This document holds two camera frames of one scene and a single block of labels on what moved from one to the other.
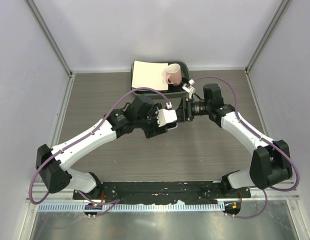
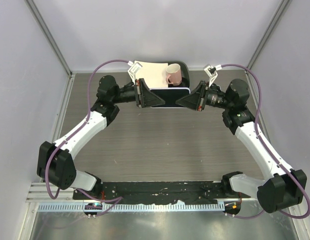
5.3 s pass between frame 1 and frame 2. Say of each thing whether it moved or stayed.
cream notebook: stayed
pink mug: stayed
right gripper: moved
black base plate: stayed
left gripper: moved
